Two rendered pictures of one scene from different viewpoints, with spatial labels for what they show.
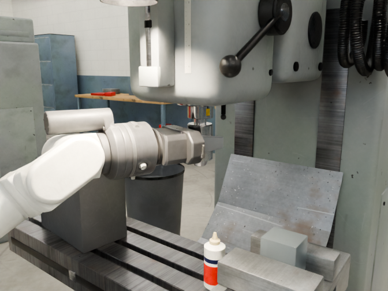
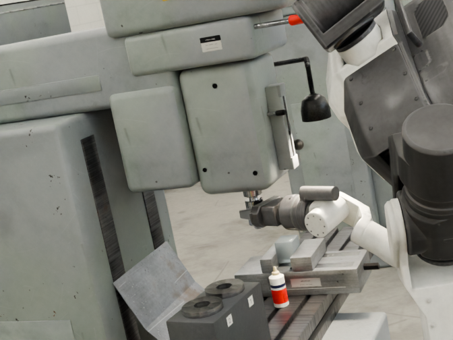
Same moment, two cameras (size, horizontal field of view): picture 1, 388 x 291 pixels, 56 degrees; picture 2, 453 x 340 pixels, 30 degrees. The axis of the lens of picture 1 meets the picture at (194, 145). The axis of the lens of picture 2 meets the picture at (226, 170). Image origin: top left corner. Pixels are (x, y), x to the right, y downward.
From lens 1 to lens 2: 237 cm
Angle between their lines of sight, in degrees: 100
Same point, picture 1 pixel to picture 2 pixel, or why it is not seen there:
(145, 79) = (295, 163)
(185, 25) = not seen: hidden behind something
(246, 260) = (304, 252)
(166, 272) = (278, 321)
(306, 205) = (175, 276)
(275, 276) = (314, 245)
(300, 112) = (136, 208)
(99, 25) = not seen: outside the picture
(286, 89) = (125, 193)
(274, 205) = (167, 293)
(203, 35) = not seen: hidden behind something
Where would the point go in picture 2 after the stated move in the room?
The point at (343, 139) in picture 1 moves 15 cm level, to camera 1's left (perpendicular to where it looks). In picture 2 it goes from (158, 215) to (168, 227)
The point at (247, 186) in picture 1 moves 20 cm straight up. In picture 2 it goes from (145, 297) to (129, 226)
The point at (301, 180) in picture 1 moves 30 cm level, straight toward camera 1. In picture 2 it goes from (159, 263) to (263, 245)
